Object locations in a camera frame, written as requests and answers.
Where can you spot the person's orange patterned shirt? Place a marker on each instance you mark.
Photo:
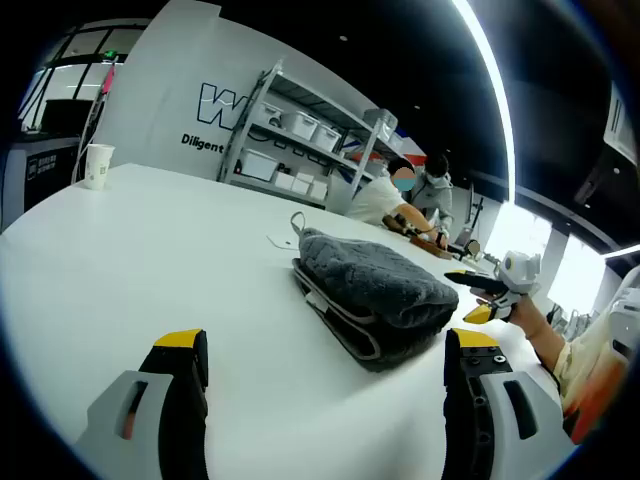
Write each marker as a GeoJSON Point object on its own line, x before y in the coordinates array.
{"type": "Point", "coordinates": [595, 380]}

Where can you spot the black monitor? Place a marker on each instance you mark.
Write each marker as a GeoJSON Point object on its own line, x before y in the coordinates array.
{"type": "Point", "coordinates": [67, 116]}

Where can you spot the white paper cup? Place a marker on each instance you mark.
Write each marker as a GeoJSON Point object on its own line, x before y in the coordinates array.
{"type": "Point", "coordinates": [98, 167]}

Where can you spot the pink tag on stand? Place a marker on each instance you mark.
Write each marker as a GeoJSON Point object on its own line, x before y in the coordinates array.
{"type": "Point", "coordinates": [111, 77]}

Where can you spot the wooden tray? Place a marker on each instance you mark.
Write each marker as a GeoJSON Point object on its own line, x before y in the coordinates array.
{"type": "Point", "coordinates": [430, 246]}

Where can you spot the metal shelf rack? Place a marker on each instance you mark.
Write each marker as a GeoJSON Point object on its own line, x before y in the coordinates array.
{"type": "Point", "coordinates": [250, 132]}

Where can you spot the clear storage bin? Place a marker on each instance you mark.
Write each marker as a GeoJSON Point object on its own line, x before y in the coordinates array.
{"type": "Point", "coordinates": [381, 124]}

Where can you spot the dark cabinet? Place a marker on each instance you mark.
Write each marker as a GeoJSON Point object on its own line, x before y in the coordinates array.
{"type": "Point", "coordinates": [45, 165]}

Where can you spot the ceiling light strip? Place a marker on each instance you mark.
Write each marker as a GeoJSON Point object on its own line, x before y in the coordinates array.
{"type": "Point", "coordinates": [495, 75]}

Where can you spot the group of white storage boxes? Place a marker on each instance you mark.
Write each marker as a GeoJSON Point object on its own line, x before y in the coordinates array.
{"type": "Point", "coordinates": [302, 125]}

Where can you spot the grey plush towel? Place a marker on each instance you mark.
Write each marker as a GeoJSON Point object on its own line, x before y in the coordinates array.
{"type": "Point", "coordinates": [370, 290]}

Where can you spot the white worn device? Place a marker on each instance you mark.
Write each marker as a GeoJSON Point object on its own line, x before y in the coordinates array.
{"type": "Point", "coordinates": [625, 320]}

